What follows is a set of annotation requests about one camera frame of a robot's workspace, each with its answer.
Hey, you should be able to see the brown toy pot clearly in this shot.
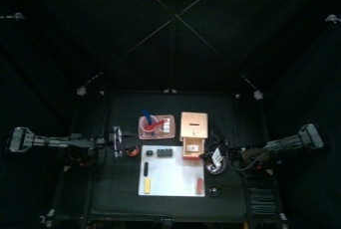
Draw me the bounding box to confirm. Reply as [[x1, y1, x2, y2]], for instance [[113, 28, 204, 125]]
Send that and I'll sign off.
[[126, 145, 142, 158]]

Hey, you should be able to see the red-fronted wooden drawer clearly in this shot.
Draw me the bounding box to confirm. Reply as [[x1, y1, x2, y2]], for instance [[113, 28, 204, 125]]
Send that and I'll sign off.
[[181, 136, 206, 160]]

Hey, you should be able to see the red toy spoon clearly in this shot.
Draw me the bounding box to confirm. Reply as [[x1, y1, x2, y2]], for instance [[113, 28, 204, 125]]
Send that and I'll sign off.
[[149, 118, 170, 130]]

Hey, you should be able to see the blue toy utensil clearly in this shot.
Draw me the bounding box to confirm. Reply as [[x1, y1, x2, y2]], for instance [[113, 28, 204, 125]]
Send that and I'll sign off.
[[142, 109, 153, 124]]

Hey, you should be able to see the clear plastic box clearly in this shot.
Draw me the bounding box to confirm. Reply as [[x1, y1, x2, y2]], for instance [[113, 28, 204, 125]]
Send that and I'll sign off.
[[138, 114, 177, 140]]

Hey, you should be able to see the dark green segmented block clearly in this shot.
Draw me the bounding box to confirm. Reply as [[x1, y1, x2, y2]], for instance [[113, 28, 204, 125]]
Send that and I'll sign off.
[[157, 148, 174, 158]]

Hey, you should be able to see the red toy block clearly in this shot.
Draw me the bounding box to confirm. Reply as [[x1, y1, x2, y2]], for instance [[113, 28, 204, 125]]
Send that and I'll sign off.
[[196, 177, 205, 196]]

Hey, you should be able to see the white cutting board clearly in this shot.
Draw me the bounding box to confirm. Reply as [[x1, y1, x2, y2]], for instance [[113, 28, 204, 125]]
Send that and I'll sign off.
[[138, 144, 206, 198]]

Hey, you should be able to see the wooden box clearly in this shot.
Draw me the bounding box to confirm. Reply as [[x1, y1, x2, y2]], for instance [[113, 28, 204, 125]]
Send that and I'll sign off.
[[178, 111, 209, 140]]

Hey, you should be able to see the small black round item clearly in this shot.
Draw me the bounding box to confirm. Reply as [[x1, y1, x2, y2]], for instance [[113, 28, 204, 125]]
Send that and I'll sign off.
[[208, 184, 222, 197]]

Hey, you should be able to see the yellow toy block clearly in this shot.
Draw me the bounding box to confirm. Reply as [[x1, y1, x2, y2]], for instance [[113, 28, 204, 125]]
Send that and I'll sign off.
[[143, 177, 153, 195]]

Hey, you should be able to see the black cable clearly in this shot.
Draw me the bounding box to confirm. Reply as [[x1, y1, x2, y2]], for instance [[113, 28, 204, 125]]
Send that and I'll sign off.
[[228, 149, 269, 173]]

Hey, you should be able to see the diagonal brace wire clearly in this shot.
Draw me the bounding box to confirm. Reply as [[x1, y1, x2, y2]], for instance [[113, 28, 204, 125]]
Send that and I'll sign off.
[[81, 0, 236, 91], [126, 0, 260, 94]]

